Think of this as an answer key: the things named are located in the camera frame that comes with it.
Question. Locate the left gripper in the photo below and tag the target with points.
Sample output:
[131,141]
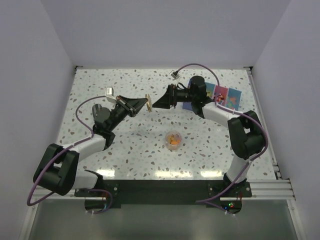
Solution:
[131,106]

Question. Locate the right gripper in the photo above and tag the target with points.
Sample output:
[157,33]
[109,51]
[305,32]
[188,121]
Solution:
[169,99]

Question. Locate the gold jar lid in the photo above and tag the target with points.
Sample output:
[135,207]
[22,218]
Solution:
[149,103]

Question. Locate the purple candy box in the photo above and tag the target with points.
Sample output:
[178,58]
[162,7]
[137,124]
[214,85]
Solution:
[194,93]

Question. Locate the clear plastic jar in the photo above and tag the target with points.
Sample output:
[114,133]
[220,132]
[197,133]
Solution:
[173,140]

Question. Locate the pink candy box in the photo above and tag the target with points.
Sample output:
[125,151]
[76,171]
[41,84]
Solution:
[220,94]

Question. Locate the light blue candy box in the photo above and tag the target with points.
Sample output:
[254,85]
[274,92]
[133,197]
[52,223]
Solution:
[233,99]

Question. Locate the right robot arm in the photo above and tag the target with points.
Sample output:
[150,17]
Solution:
[247,137]

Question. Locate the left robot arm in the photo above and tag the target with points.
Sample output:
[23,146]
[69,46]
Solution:
[58,169]

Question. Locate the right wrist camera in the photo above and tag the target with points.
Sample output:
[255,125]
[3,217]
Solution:
[174,74]

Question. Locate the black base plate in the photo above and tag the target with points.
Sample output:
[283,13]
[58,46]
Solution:
[116,193]

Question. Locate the aluminium frame rail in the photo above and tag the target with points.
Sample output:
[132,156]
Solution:
[280,190]

